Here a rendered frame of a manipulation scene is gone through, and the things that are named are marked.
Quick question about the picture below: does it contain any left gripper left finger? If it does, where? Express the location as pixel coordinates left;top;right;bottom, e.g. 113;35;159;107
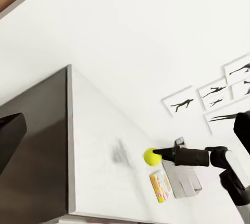
0;113;27;175

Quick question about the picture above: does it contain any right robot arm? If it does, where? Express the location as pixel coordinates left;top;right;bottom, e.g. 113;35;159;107
91;137;250;224

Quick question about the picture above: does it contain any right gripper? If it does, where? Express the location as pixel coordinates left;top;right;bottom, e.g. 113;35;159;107
153;146;198;166

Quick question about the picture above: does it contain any board game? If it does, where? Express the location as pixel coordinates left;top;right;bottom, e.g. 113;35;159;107
150;169;172;204

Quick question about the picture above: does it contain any tennis ball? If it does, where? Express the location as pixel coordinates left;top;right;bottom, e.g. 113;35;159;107
143;147;162;166

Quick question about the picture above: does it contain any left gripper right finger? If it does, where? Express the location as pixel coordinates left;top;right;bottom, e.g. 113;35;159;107
233;112;250;154

